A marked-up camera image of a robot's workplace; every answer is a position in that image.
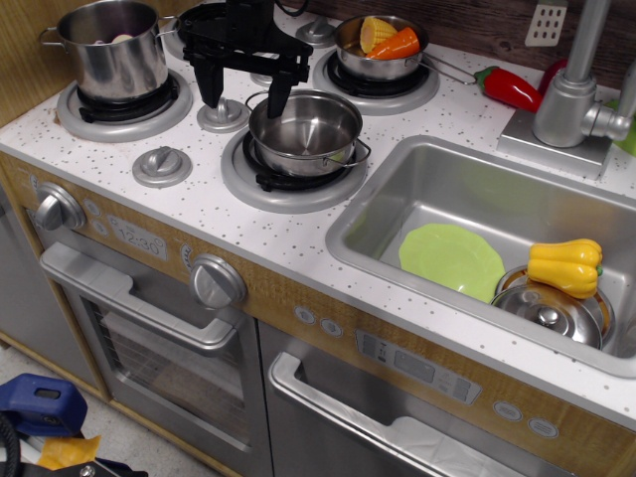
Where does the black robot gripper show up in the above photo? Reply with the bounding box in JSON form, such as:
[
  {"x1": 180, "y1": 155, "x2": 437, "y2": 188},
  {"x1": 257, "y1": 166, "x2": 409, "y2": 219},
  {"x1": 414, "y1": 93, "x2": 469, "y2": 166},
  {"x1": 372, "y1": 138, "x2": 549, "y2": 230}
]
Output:
[{"x1": 179, "y1": 1, "x2": 313, "y2": 118}]

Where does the small steel pot with handles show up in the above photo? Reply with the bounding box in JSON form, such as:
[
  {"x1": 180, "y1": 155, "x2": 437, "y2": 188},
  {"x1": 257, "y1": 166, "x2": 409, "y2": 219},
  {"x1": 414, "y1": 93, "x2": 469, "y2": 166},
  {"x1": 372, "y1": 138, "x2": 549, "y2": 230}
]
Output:
[{"x1": 248, "y1": 89, "x2": 372, "y2": 178}]

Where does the grey stove knob centre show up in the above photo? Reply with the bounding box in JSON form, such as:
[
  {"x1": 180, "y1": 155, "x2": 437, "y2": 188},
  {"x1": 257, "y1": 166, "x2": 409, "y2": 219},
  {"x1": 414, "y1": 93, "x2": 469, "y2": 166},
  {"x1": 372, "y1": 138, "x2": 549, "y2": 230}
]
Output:
[{"x1": 197, "y1": 97, "x2": 250, "y2": 133}]

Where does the grey stove knob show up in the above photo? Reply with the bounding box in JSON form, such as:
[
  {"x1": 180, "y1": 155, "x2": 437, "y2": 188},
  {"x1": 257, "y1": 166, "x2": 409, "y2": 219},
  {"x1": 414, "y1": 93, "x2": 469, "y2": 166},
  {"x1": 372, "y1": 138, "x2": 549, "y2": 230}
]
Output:
[
  {"x1": 295, "y1": 17, "x2": 336, "y2": 49},
  {"x1": 132, "y1": 146, "x2": 193, "y2": 189},
  {"x1": 197, "y1": 97, "x2": 250, "y2": 133}
]

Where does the grey stove knob rear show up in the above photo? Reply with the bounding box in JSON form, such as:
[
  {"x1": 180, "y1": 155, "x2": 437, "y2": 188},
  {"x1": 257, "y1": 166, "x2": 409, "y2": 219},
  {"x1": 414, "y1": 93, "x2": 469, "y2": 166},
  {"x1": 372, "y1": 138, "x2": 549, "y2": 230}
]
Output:
[{"x1": 295, "y1": 17, "x2": 336, "y2": 49}]

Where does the grey stove knob front left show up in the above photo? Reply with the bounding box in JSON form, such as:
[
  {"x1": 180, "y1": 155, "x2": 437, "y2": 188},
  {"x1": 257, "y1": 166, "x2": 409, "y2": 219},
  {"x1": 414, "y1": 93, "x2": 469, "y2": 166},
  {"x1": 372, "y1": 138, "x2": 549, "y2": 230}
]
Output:
[{"x1": 132, "y1": 146, "x2": 193, "y2": 189}]

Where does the front right grey burner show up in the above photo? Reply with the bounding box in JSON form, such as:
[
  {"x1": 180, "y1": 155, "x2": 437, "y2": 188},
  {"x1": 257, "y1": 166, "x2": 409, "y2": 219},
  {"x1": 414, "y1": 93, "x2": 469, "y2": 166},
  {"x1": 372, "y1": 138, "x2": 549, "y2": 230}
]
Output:
[{"x1": 221, "y1": 129, "x2": 371, "y2": 214}]

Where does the grey burner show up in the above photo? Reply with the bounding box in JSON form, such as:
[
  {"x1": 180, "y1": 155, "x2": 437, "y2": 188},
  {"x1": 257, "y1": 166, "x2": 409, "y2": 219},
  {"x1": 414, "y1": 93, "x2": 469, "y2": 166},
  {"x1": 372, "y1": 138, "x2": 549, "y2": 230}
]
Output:
[
  {"x1": 221, "y1": 129, "x2": 371, "y2": 214},
  {"x1": 57, "y1": 71, "x2": 193, "y2": 143},
  {"x1": 312, "y1": 50, "x2": 440, "y2": 116}
]

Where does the front left grey burner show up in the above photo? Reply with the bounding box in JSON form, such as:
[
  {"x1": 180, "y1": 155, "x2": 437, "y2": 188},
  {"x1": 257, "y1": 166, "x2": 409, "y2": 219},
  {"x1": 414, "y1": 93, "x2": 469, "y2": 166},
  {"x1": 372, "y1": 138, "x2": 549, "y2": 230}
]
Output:
[{"x1": 57, "y1": 71, "x2": 193, "y2": 143}]

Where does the tall steel stock pot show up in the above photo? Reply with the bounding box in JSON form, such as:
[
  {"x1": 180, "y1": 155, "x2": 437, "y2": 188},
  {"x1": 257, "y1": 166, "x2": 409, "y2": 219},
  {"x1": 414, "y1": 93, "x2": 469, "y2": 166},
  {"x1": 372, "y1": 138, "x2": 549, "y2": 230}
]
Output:
[{"x1": 39, "y1": 1, "x2": 179, "y2": 103}]

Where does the rear right grey burner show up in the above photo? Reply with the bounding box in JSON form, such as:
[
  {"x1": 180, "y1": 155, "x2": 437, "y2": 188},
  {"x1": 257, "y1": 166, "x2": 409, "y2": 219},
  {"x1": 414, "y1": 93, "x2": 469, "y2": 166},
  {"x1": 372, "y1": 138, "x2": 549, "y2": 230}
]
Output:
[{"x1": 312, "y1": 50, "x2": 440, "y2": 116}]

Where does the yellow toy corn cob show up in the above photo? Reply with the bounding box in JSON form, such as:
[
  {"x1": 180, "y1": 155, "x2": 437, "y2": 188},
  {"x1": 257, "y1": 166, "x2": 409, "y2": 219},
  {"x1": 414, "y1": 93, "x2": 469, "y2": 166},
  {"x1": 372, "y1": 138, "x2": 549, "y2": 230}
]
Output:
[{"x1": 359, "y1": 16, "x2": 398, "y2": 54}]

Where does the orange toy carrot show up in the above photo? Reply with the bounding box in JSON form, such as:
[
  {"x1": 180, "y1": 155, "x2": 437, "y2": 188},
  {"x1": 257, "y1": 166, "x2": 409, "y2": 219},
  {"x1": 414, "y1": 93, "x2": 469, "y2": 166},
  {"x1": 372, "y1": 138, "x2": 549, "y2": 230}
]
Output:
[{"x1": 366, "y1": 27, "x2": 420, "y2": 61}]

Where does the silver toy sink basin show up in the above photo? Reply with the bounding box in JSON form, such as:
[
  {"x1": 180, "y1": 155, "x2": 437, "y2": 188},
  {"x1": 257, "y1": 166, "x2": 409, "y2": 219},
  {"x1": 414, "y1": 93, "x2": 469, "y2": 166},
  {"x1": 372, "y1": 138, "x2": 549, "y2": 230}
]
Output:
[{"x1": 326, "y1": 136, "x2": 635, "y2": 379}]

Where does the toy oven clock display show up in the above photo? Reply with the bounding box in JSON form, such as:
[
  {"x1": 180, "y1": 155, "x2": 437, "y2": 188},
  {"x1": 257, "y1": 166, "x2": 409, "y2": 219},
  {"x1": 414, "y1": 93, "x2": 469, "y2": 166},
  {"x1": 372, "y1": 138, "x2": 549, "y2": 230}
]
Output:
[{"x1": 106, "y1": 215, "x2": 168, "y2": 261}]

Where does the silver oven dial right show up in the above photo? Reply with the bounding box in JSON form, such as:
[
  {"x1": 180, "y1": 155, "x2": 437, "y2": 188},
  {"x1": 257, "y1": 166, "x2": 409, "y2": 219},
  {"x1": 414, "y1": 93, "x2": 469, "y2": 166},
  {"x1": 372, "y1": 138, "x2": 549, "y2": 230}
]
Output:
[{"x1": 189, "y1": 253, "x2": 247, "y2": 310}]

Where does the silver oven dial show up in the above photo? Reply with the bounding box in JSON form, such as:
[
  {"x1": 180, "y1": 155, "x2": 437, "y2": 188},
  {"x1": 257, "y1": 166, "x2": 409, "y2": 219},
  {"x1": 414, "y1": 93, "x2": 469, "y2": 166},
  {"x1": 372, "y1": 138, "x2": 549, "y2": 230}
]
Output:
[
  {"x1": 189, "y1": 253, "x2": 247, "y2": 310},
  {"x1": 35, "y1": 182, "x2": 86, "y2": 232}
]

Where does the silver oven dial left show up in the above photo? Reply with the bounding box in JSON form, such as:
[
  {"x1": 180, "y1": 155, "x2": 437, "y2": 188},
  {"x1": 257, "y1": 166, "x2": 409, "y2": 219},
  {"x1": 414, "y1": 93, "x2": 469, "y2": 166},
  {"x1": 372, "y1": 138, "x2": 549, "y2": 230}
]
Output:
[{"x1": 35, "y1": 182, "x2": 86, "y2": 232}]

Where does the red toy chili pepper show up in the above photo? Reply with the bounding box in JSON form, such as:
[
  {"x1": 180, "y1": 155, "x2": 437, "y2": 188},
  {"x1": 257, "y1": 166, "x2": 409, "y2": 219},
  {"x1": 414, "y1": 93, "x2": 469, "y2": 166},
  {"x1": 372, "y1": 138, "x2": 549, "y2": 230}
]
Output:
[{"x1": 473, "y1": 67, "x2": 543, "y2": 113}]

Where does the light green plastic plate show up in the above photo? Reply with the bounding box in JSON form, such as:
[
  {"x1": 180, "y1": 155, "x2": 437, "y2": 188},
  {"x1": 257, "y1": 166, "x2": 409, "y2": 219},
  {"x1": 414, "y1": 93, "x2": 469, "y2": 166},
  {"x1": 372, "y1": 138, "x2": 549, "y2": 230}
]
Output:
[{"x1": 398, "y1": 224, "x2": 505, "y2": 303}]

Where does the white perforated spatula head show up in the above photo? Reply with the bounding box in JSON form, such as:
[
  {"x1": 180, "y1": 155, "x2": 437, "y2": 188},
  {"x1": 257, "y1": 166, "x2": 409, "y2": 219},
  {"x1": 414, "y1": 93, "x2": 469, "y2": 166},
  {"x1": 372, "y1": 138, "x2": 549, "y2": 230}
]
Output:
[{"x1": 525, "y1": 0, "x2": 568, "y2": 48}]

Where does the silver toy faucet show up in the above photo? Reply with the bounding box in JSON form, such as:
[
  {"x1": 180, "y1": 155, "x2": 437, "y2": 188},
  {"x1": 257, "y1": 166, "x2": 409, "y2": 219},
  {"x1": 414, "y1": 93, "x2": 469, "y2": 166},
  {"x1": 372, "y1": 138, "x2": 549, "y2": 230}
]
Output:
[{"x1": 497, "y1": 1, "x2": 635, "y2": 179}]

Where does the yellow toy bell pepper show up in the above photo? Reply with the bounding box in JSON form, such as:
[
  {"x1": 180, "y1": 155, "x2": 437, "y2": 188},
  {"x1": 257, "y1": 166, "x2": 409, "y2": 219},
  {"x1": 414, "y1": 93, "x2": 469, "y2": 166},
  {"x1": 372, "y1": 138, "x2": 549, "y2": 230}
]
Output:
[{"x1": 527, "y1": 238, "x2": 603, "y2": 299}]

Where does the blue clamp tool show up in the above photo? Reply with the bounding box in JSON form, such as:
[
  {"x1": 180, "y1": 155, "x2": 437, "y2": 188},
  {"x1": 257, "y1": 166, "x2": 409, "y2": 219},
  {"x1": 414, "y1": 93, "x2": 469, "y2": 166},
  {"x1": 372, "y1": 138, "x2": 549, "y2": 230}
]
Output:
[{"x1": 1, "y1": 374, "x2": 87, "y2": 437}]

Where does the green toy vegetable behind faucet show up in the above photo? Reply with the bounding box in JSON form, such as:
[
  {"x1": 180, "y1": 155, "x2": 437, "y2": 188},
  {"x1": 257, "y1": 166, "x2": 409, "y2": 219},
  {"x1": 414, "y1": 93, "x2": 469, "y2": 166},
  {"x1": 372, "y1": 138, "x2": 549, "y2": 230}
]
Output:
[{"x1": 604, "y1": 99, "x2": 636, "y2": 157}]

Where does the steel pot lid with knob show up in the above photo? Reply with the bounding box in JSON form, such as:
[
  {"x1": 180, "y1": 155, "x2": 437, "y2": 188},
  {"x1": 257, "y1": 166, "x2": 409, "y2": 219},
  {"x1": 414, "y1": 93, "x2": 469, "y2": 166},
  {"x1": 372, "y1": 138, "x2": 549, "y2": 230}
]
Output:
[{"x1": 491, "y1": 283, "x2": 604, "y2": 350}]

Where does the yellow tape piece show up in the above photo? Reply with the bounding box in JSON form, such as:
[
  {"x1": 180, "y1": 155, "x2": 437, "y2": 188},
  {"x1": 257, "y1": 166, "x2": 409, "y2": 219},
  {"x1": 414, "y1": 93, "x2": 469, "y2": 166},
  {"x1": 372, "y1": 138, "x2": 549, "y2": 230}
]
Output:
[{"x1": 37, "y1": 435, "x2": 101, "y2": 470}]

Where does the steel saucepan with long handle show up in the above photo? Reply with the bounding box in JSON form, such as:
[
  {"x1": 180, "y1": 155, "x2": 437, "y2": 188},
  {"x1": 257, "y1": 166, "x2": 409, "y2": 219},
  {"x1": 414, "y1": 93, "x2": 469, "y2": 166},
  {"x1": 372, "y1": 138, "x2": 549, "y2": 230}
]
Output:
[{"x1": 335, "y1": 15, "x2": 476, "y2": 85}]

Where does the toy oven door with handle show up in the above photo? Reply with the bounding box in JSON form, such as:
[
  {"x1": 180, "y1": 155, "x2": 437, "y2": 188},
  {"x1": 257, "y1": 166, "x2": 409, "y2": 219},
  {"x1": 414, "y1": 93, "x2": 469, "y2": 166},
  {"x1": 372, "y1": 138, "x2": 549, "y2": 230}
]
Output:
[{"x1": 30, "y1": 212, "x2": 273, "y2": 476}]

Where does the toy dishwasher door with handle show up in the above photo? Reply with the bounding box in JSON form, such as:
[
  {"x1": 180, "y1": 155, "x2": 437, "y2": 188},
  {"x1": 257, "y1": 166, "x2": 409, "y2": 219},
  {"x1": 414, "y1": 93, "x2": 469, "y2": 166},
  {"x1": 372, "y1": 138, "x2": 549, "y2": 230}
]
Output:
[{"x1": 257, "y1": 317, "x2": 636, "y2": 477}]

